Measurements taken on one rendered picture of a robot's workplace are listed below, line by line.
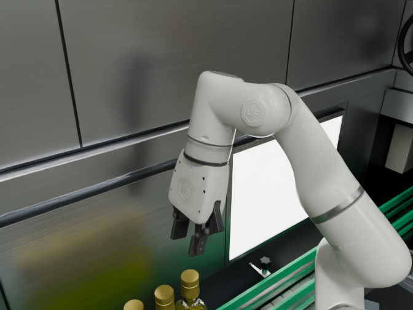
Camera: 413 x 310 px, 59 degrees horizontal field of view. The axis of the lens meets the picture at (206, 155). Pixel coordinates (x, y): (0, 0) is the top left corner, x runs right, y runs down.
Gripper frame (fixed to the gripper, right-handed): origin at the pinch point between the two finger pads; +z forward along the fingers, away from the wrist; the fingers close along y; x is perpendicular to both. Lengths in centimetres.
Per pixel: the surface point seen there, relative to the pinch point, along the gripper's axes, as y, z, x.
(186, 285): 1.0, 9.8, 1.1
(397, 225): 5, 9, 80
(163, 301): 1.9, 11.0, -4.1
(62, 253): -11.9, 7.0, -17.2
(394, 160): -11, -5, 101
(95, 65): -14.8, -25.5, -14.0
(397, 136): -12, -14, 98
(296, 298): 4.4, 21.9, 34.9
